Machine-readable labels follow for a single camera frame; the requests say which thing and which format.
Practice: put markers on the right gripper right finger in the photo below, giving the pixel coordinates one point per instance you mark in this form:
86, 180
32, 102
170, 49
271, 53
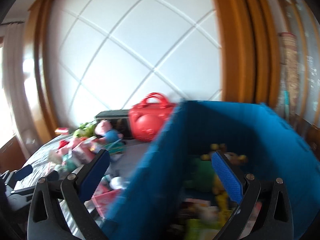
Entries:
274, 220

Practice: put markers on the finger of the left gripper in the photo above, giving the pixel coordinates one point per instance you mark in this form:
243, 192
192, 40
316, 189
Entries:
22, 173

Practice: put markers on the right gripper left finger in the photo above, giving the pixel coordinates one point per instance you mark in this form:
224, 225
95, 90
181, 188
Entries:
46, 220

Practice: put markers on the pink tissue pack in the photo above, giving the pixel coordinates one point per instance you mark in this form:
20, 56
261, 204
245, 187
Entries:
103, 201

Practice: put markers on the pink snack can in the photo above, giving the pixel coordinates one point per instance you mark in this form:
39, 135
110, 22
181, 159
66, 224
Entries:
62, 130

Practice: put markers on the green frog plush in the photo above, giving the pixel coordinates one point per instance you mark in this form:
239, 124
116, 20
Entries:
85, 130

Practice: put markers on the white penguin plush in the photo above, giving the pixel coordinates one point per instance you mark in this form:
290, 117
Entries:
118, 183

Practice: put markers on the striped grey tablecloth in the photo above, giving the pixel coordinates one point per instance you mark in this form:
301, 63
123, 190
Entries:
122, 164

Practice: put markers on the pink pig plush blue shirt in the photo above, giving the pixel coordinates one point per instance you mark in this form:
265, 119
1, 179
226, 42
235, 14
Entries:
107, 133

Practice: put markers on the blue plastic storage crate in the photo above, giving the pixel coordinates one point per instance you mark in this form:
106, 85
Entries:
273, 148

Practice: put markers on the black framed box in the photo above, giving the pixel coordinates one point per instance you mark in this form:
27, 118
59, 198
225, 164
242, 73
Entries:
119, 120

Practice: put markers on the rolled patterned carpet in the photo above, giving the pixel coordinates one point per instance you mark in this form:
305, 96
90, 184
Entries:
289, 76

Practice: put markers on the red bear suitcase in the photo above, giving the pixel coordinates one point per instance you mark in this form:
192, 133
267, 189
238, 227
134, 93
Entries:
147, 117

